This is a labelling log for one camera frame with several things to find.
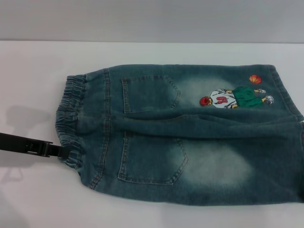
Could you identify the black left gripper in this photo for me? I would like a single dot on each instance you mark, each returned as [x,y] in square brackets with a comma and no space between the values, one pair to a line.
[19,143]

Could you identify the blue denim shorts with cartoon patch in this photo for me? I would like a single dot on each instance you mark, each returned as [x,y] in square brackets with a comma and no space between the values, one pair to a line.
[166,133]

